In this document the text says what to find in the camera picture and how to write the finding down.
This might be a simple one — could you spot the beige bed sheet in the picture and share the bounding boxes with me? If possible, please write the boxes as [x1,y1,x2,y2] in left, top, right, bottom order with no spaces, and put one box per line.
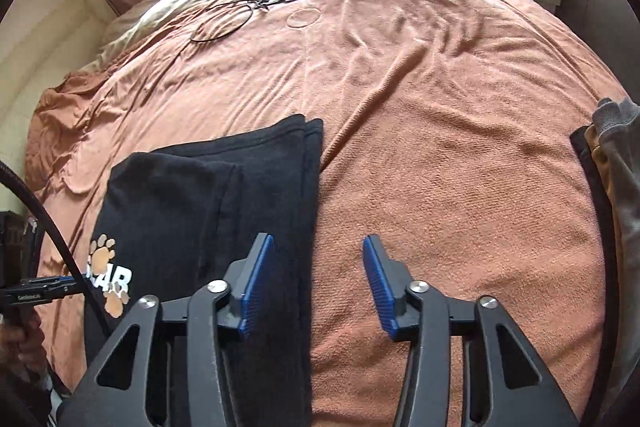
[80,0,476,75]

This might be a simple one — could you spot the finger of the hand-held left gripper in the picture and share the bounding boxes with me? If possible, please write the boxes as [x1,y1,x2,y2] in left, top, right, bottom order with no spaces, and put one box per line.
[0,276,76,308]

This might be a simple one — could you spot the brown blanket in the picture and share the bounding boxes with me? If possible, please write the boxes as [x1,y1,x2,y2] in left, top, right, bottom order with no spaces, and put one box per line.
[25,0,631,427]

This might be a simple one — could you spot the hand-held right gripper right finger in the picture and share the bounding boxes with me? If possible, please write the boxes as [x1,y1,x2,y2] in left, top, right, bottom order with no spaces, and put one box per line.
[362,234,581,427]

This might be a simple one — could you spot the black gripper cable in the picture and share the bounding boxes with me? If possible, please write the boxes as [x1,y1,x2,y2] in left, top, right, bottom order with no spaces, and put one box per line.
[0,159,113,339]

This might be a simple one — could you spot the folded black clothes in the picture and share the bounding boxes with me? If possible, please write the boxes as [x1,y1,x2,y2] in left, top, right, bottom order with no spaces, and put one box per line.
[150,113,325,427]

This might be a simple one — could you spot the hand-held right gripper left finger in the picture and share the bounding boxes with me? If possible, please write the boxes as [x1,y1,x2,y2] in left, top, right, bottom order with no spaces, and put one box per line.
[55,232,276,427]

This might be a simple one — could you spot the person's left hand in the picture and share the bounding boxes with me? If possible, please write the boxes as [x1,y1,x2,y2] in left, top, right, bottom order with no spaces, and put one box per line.
[0,312,51,388]

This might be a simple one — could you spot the grey clothes pile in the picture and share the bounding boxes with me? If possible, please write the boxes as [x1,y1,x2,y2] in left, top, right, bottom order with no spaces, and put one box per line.
[570,97,640,408]

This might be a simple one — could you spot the black printed t-shirt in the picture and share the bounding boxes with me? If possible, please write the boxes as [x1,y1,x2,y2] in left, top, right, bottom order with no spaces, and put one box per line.
[82,152,246,358]

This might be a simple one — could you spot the cream padded headboard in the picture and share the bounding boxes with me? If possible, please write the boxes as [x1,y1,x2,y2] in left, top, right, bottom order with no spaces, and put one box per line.
[0,0,118,208]

